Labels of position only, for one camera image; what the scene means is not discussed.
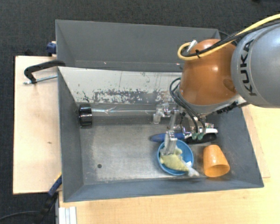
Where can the clear tube with black cap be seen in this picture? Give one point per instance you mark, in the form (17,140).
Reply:
(85,115)

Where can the blue bowl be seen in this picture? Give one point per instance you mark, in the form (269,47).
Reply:
(186,151)

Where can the orange cup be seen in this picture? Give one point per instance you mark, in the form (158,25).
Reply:
(215,162)

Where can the grey metal bin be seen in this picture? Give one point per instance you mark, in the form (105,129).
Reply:
(121,148)

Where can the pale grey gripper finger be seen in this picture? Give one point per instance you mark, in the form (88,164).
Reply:
(167,143)
(173,146)

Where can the yellow-green soft toy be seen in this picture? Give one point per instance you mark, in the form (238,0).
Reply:
(173,161)

